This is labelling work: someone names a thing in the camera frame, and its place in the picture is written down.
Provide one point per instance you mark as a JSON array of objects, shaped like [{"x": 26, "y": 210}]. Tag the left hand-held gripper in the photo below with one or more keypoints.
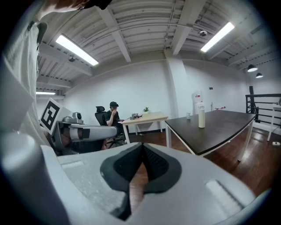
[{"x": 49, "y": 116}]

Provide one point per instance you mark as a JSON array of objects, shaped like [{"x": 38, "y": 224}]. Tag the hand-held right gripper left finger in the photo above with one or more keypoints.
[{"x": 87, "y": 182}]

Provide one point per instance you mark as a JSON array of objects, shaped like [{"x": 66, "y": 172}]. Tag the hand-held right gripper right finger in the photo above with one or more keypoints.
[{"x": 186, "y": 197}]

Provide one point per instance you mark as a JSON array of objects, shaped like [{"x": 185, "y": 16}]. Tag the white bottle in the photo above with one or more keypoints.
[{"x": 201, "y": 119}]

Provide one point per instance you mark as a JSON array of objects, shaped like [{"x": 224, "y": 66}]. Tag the clear plastic cup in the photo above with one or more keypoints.
[{"x": 188, "y": 116}]

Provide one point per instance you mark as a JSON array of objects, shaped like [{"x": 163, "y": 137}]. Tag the black office chair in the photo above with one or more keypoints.
[{"x": 99, "y": 115}]

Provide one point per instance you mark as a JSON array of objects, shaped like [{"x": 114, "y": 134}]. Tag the pile of small electronic devices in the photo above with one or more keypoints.
[{"x": 135, "y": 116}]

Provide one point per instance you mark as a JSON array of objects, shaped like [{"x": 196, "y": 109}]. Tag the light wooden table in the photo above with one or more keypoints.
[{"x": 145, "y": 117}]

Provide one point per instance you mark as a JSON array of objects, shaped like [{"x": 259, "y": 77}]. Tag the small potted plant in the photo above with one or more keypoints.
[{"x": 145, "y": 109}]

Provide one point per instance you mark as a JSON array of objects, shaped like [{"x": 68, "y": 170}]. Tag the long ceiling light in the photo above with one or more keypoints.
[
  {"x": 45, "y": 93},
  {"x": 76, "y": 50},
  {"x": 217, "y": 37}
]

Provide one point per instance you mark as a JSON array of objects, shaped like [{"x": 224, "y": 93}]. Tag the dark wooden table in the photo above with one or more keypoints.
[{"x": 219, "y": 129}]

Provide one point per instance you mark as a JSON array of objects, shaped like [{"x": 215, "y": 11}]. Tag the ceiling-mounted device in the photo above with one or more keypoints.
[
  {"x": 203, "y": 33},
  {"x": 71, "y": 59}
]

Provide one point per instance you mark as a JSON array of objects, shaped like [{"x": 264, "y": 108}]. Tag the white water dispenser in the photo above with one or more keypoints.
[{"x": 196, "y": 103}]

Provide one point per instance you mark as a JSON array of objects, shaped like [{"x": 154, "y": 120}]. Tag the person's beige shirt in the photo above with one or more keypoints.
[{"x": 19, "y": 66}]

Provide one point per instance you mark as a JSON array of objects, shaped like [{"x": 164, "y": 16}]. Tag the white table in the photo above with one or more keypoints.
[{"x": 276, "y": 106}]

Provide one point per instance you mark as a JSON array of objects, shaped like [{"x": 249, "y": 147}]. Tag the black metal railing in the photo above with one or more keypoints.
[{"x": 263, "y": 95}]

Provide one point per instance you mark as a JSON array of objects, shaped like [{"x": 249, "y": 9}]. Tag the black pendant lamp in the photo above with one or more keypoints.
[
  {"x": 259, "y": 76},
  {"x": 252, "y": 69}
]

